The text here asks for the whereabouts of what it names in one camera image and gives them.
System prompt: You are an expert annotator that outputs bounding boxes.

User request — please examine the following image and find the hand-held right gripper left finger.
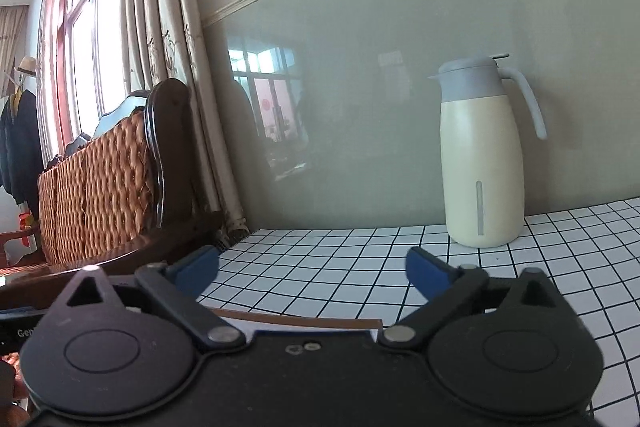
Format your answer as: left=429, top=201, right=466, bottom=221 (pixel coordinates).
left=47, top=245, right=248, bottom=355

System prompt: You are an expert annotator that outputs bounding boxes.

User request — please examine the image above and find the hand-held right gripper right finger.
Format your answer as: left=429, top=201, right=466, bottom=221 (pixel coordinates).
left=377, top=247, right=576, bottom=353

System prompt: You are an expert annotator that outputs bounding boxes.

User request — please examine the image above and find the brown cardboard box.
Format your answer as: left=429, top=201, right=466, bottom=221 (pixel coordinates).
left=207, top=306, right=385, bottom=342

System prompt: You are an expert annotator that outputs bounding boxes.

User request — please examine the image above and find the person's left hand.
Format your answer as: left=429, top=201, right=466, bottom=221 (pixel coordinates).
left=0, top=352, right=32, bottom=427

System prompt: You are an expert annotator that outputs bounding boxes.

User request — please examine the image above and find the white black checked tablecloth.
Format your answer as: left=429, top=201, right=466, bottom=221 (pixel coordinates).
left=197, top=196, right=640, bottom=427

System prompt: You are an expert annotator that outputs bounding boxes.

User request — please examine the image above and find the cream thermos jug grey lid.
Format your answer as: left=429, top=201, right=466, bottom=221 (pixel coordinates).
left=427, top=53, right=549, bottom=249

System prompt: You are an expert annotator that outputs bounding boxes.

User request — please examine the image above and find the wicker wooden chair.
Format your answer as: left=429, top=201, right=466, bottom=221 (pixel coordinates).
left=0, top=78, right=226, bottom=310

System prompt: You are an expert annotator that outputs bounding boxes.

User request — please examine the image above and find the dark hanging coat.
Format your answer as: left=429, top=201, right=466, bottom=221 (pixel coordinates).
left=0, top=86, right=47, bottom=210

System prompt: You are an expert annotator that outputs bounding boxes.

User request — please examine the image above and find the beige patterned curtain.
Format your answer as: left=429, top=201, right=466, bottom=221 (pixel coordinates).
left=119, top=0, right=251, bottom=249

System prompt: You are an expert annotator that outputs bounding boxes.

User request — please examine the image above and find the red framed window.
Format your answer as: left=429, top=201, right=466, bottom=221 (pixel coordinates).
left=37, top=0, right=132, bottom=158

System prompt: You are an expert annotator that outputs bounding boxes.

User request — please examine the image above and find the straw hat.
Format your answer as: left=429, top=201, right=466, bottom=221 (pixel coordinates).
left=14, top=56, right=39, bottom=78

